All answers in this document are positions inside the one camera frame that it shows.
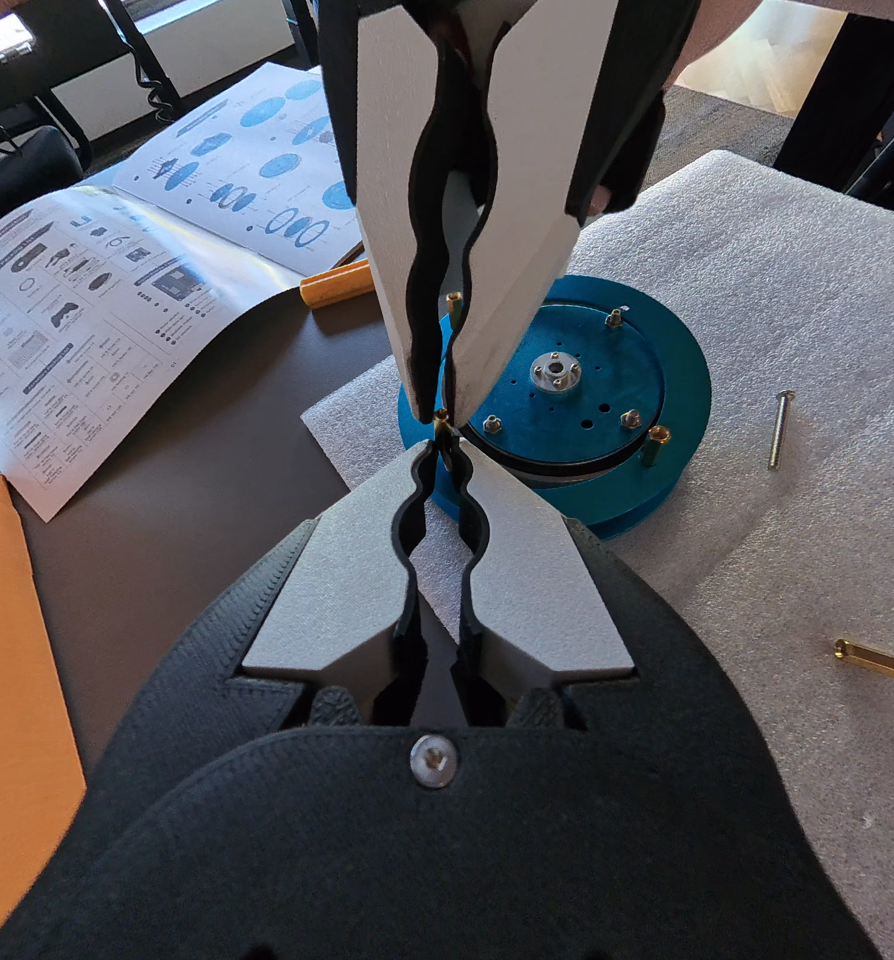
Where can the white foam sheet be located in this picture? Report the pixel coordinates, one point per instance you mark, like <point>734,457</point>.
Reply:
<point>792,337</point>

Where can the orange cardboard box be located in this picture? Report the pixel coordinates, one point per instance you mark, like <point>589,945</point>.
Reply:
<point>12,675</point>

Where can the person's right hand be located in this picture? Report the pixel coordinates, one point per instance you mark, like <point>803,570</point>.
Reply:
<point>601,199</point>

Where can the black metal frame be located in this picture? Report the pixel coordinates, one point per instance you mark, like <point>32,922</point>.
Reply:
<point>829,90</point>

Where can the open instruction booklet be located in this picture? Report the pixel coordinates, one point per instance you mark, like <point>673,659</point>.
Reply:
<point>79,337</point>

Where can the brass standoff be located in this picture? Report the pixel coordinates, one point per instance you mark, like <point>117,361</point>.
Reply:
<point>441,420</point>
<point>871,660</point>
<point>454,309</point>
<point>655,444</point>

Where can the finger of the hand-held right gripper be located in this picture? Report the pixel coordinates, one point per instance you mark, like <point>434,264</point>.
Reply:
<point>383,150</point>
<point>544,135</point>

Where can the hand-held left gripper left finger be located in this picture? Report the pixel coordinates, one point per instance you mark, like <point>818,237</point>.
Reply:
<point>327,600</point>

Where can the person's right forearm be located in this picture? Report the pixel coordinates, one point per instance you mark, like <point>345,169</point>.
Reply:
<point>721,19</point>

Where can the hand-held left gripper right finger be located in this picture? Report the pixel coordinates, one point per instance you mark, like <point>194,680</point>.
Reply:
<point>552,600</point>

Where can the long metal screw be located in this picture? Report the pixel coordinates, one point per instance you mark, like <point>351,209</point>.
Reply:
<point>445,451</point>
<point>779,431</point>

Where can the blue metal turntable assembly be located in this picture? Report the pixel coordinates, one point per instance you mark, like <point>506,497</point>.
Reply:
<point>679,375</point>

